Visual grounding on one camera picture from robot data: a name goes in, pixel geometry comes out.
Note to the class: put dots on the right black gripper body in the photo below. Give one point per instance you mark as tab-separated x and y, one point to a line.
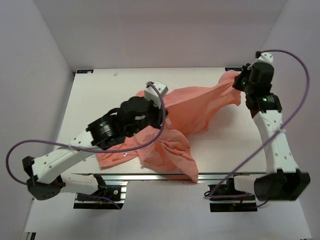
242	83

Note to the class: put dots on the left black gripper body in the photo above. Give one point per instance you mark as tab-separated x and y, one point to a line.
152	118

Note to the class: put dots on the salmon pink jacket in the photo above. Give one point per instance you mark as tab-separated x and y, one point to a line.
190	110

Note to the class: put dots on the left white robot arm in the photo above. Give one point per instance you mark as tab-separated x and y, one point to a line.
48	175

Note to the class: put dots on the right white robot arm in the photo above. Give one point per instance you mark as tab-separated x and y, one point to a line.
283	181

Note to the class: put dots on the right blue table label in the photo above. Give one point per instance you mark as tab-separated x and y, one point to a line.
237	69

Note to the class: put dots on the blue table label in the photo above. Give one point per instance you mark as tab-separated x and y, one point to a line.
237	69
84	71

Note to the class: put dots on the left blue table label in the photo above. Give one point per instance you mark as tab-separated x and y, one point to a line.
84	71

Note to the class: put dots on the front white panel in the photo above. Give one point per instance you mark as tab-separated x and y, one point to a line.
166	208

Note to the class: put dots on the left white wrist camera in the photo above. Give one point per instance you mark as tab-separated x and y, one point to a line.
155	92

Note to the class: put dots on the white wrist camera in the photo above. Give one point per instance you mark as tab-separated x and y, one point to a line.
155	92
264	57

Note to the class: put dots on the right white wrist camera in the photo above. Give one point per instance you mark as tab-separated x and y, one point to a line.
264	57

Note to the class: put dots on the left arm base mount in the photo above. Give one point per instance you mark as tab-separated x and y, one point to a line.
110	196

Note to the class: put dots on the front aluminium rail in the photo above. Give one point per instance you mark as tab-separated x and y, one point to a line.
177	177

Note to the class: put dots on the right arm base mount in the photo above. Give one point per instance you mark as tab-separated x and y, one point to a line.
226	199

